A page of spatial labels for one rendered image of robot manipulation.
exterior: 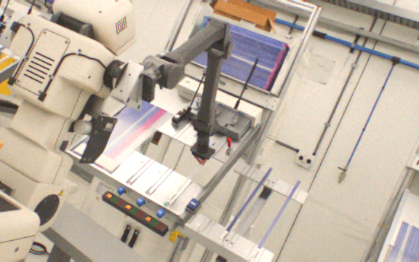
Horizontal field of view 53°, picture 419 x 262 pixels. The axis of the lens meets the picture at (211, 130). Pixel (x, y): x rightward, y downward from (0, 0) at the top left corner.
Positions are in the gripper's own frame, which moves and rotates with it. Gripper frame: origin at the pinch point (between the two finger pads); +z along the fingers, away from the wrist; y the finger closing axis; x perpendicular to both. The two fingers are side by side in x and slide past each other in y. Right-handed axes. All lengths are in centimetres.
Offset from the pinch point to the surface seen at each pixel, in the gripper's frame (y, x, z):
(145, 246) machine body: 15, 30, 46
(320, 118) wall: -15, -162, 87
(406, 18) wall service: -46, -213, 6
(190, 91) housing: 32.3, -37.5, -3.6
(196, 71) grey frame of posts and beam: 36, -49, -8
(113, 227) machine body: 36, 30, 47
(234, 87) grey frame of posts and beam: 11, -49, -8
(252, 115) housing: -6.2, -37.8, -5.3
